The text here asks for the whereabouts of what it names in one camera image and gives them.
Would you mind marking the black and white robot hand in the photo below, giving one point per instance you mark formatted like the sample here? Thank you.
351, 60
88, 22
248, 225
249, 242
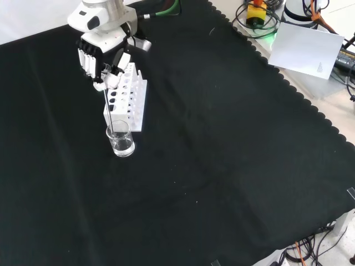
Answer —
108, 41

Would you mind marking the clear glass rod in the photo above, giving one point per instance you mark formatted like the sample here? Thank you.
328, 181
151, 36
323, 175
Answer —
108, 110

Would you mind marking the white test tube rack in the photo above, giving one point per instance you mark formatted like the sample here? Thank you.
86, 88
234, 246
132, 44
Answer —
117, 112

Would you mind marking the small clear glass beaker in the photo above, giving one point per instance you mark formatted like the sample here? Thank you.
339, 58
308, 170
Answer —
122, 149

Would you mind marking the black table cloth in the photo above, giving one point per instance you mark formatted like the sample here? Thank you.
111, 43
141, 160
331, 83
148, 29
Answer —
194, 138

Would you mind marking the yellow stop button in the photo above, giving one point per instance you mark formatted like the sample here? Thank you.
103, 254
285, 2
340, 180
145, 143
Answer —
256, 14

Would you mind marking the pale board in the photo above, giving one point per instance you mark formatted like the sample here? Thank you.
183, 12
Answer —
305, 50

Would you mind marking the black power adapter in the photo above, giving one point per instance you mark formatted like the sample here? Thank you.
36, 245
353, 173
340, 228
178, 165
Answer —
346, 59

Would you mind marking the clear cloth clip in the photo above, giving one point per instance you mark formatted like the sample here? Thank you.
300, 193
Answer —
215, 263
351, 193

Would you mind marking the aluminium table leg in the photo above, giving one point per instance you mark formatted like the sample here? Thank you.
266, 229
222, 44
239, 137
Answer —
342, 223

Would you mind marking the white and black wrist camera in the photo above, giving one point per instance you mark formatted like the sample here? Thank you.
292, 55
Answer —
144, 44

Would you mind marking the grey metal base plate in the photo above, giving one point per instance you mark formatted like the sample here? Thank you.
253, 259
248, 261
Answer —
313, 86

